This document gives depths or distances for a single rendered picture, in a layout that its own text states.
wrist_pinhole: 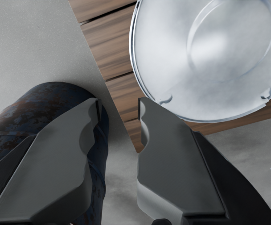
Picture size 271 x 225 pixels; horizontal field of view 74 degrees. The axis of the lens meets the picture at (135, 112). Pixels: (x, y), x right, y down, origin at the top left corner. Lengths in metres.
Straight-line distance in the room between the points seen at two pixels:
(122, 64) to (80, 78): 0.42
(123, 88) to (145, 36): 0.10
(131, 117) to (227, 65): 0.19
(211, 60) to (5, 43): 0.66
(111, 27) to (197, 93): 0.18
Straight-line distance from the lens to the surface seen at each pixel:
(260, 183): 1.38
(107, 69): 0.32
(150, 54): 0.29
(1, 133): 0.50
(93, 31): 0.31
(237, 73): 0.34
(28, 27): 0.73
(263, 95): 0.41
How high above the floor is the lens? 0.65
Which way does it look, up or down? 57 degrees down
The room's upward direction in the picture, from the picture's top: 176 degrees clockwise
